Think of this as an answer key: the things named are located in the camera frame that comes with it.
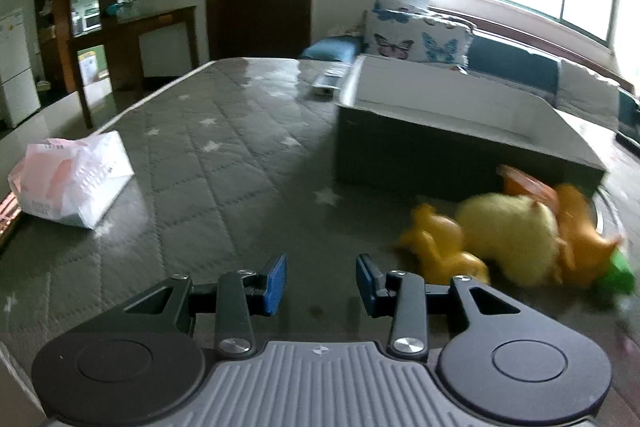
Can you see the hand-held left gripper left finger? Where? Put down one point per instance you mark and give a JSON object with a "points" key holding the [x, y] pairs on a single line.
{"points": [[275, 284]]}

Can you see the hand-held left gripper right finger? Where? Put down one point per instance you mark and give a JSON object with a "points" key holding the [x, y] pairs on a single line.
{"points": [[365, 287]]}

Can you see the small orange rubber duck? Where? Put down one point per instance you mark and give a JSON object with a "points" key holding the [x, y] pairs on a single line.
{"points": [[442, 249]]}

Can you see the grey cardboard box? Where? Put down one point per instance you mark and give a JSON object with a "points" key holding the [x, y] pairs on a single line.
{"points": [[425, 157]]}

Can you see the yellow plush toy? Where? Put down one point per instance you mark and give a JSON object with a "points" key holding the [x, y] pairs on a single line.
{"points": [[510, 237]]}

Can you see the orange packet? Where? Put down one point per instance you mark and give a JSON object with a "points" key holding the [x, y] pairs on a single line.
{"points": [[527, 184]]}

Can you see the large orange rubber duck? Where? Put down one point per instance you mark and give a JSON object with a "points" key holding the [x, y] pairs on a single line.
{"points": [[580, 227]]}

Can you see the green toy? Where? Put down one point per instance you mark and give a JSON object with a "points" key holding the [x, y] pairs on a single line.
{"points": [[620, 274]]}

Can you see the grey quilted desktop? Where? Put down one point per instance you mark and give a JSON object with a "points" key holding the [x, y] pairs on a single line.
{"points": [[225, 167]]}

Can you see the grey remote control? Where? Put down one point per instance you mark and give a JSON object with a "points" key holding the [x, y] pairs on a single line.
{"points": [[327, 82]]}

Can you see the pink white tissue pack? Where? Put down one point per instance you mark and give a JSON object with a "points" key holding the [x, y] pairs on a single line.
{"points": [[85, 187]]}

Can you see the blue cushion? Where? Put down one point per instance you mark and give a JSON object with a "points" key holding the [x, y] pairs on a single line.
{"points": [[332, 49]]}

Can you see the round glass turntable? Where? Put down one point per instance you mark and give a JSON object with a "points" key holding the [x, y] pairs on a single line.
{"points": [[607, 214]]}

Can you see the butterfly print pillow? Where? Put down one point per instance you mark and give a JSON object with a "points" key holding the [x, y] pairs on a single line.
{"points": [[415, 37]]}

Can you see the dark teal sofa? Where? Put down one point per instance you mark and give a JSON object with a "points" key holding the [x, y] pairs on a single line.
{"points": [[515, 62]]}

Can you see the dark wooden cabinet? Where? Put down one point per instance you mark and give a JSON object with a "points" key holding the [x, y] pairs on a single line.
{"points": [[130, 32]]}

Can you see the white sofa cloth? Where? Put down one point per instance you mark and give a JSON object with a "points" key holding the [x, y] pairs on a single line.
{"points": [[587, 89]]}

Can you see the white microwave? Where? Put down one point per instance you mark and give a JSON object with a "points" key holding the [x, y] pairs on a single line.
{"points": [[92, 21]]}

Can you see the white refrigerator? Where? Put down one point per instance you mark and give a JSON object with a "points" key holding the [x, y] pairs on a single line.
{"points": [[17, 67]]}

